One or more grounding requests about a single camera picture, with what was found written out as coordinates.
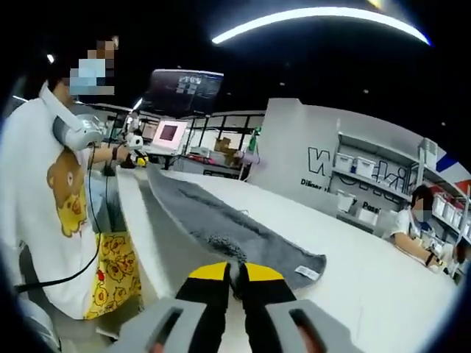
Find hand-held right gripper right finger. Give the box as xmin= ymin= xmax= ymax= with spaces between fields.
xmin=238 ymin=263 xmax=364 ymax=353

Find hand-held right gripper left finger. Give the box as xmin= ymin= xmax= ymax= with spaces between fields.
xmin=105 ymin=261 xmax=231 ymax=353

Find grey towel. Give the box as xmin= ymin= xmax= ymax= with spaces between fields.
xmin=133 ymin=163 xmax=328 ymax=296

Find pink lit monitor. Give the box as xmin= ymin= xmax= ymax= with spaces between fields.
xmin=152 ymin=117 xmax=189 ymax=152

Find white grey worn device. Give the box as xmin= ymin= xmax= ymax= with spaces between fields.
xmin=39 ymin=83 xmax=105 ymax=152

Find large dark overhead screen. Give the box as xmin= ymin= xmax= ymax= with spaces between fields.
xmin=142 ymin=68 xmax=225 ymax=114

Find cardboard boxes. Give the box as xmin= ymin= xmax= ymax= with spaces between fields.
xmin=214 ymin=137 xmax=237 ymax=163

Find person's yellow printed cloth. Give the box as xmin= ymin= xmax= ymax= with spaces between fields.
xmin=83 ymin=230 xmax=144 ymax=321

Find purple roll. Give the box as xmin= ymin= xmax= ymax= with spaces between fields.
xmin=234 ymin=149 xmax=261 ymax=165

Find person's white bear-print shirt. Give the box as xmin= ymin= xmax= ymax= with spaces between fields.
xmin=0 ymin=82 xmax=101 ymax=321

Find green hanging item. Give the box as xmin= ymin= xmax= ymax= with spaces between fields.
xmin=249 ymin=126 xmax=263 ymax=152

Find white lettered partition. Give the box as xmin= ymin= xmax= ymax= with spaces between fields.
xmin=247 ymin=97 xmax=424 ymax=229

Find group of white storage bins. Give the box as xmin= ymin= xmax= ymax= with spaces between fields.
xmin=335 ymin=151 xmax=471 ymax=238

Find grey shelf rack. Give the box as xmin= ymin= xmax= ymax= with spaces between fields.
xmin=328 ymin=131 xmax=471 ymax=244

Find curved ceiling light strip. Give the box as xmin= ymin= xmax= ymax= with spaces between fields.
xmin=210 ymin=6 xmax=432 ymax=48

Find red blue striped banner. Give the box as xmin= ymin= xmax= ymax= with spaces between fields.
xmin=435 ymin=151 xmax=471 ymax=193

